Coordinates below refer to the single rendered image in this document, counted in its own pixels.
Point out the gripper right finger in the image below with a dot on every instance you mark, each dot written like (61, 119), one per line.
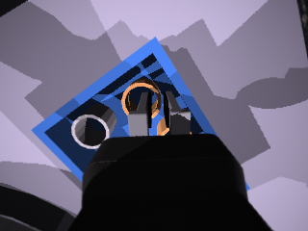
(177, 120)

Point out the bronze bushing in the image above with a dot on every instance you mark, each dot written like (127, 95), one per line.
(127, 103)
(161, 128)

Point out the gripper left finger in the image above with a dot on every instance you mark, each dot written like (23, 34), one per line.
(140, 121)

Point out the blue crate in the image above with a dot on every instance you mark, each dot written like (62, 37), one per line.
(151, 62)

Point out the silver metal sleeve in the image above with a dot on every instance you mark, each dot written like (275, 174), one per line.
(85, 135)

